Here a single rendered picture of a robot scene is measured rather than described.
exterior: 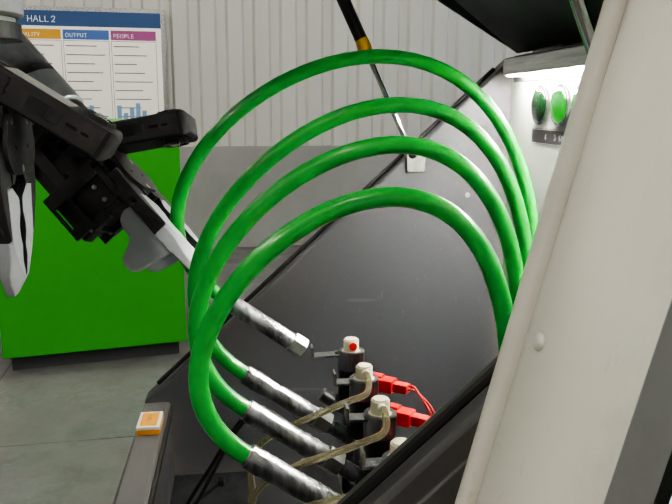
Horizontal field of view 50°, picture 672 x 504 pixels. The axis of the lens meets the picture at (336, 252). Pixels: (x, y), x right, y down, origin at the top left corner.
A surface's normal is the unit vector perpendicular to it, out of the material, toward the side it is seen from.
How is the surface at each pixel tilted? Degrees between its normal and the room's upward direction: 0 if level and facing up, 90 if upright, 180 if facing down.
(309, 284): 90
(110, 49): 90
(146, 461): 0
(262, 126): 90
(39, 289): 90
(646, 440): 76
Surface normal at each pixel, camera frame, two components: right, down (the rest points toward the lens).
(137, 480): 0.00, -0.98
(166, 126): -0.08, -0.03
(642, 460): -0.96, -0.22
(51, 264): 0.32, 0.18
